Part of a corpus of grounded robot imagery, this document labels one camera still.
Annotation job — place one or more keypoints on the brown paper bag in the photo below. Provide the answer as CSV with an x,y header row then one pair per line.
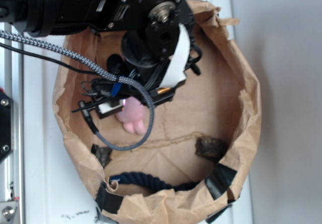
x,y
162,181

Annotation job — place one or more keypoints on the black tape piece left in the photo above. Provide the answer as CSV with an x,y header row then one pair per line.
x,y
107,201

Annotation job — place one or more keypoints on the black tape piece right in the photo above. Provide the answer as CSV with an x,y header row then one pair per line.
x,y
220,180

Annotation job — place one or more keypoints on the black gripper white wrap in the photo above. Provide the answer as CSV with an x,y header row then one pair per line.
x,y
156,46

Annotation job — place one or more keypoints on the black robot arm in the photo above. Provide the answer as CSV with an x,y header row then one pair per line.
x,y
34,19

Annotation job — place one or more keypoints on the dark brown rough block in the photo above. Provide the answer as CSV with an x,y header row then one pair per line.
x,y
211,148

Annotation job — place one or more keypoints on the aluminium frame rail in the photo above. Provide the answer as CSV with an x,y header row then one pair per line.
x,y
12,145

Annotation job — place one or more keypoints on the pink plush bunny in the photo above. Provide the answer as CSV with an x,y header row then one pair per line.
x,y
132,116

